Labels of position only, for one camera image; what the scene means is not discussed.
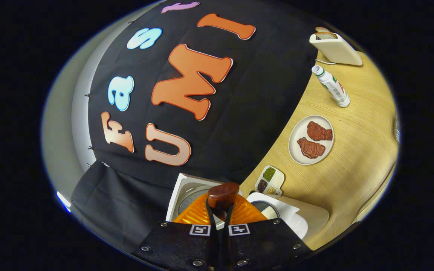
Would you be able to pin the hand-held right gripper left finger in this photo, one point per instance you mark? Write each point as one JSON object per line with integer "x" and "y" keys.
{"x": 175, "y": 244}

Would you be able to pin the red-brown meat piece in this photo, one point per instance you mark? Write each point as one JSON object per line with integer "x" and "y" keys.
{"x": 319, "y": 131}
{"x": 311, "y": 148}

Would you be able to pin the white green-label bottle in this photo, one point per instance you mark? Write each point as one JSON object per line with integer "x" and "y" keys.
{"x": 332, "y": 86}

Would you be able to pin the ceiling light panel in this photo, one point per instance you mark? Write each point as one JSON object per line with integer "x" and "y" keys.
{"x": 63, "y": 201}

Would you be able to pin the white rice cooker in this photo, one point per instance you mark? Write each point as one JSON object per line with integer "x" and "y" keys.
{"x": 181, "y": 186}

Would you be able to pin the brown wooden spoon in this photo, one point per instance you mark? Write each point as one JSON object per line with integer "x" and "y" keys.
{"x": 222, "y": 195}

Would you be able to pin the beige oval plate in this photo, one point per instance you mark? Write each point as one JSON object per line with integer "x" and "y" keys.
{"x": 298, "y": 130}

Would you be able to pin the toast slice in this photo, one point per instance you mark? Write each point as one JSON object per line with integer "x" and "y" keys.
{"x": 326, "y": 36}
{"x": 322, "y": 29}

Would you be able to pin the white rice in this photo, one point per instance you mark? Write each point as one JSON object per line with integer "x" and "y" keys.
{"x": 268, "y": 213}

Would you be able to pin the black backdrop cloth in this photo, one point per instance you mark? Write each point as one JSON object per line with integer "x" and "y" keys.
{"x": 239, "y": 113}

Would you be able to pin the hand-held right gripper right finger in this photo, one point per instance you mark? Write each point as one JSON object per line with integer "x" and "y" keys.
{"x": 262, "y": 244}

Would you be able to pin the white divided grain dish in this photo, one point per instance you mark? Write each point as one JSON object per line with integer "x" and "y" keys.
{"x": 269, "y": 173}

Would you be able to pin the cream toaster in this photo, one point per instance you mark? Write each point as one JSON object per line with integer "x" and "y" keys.
{"x": 337, "y": 51}

